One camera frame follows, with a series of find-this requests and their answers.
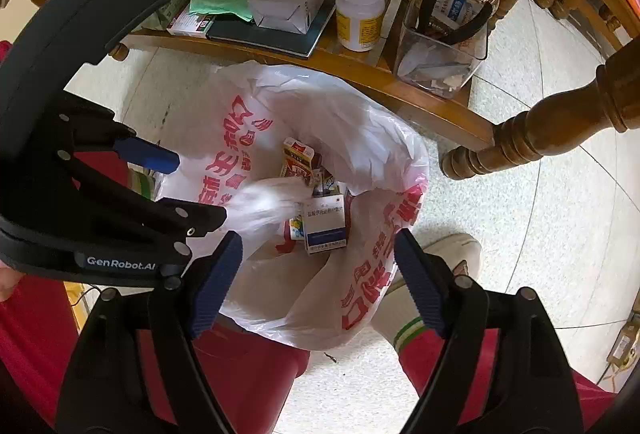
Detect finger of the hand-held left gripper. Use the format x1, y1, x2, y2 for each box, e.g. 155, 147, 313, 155
54, 90, 181, 176
64, 153, 229, 246

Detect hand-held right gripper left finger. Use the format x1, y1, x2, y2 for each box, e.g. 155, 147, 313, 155
54, 230, 244, 434

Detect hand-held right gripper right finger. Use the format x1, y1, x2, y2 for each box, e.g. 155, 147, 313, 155
393, 228, 586, 434

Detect white tissue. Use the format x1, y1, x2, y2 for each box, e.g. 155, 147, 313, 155
227, 176, 311, 235

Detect white medicine box blue stripe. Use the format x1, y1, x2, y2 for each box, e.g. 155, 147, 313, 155
302, 194, 349, 256

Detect brown snack box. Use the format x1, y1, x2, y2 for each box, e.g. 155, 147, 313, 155
279, 137, 316, 182

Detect white red-printed plastic bag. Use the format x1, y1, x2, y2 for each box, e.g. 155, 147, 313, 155
150, 61, 431, 352

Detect person's white shoe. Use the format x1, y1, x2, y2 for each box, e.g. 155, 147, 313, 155
372, 234, 483, 310

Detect white green-striped sock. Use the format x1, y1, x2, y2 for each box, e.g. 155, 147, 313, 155
370, 281, 432, 351

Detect person's right leg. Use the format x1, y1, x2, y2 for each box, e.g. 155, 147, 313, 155
399, 328, 618, 434

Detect person's leg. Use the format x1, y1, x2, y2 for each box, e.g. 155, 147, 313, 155
399, 328, 618, 434
0, 39, 311, 434

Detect person's left leg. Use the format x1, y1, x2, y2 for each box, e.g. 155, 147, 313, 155
0, 39, 311, 434

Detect red white small box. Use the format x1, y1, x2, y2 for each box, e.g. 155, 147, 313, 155
167, 11, 216, 37

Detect dark notebook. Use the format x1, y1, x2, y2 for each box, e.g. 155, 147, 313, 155
205, 0, 338, 60

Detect wooden coffee table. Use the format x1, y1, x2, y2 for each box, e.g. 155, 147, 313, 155
0, 0, 640, 182

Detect clear plastic container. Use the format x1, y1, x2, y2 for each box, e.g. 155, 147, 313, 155
393, 0, 501, 100

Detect white pill bottle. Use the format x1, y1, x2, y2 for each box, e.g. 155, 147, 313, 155
335, 0, 386, 52

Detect black handled pliers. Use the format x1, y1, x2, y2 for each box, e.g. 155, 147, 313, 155
417, 0, 493, 46

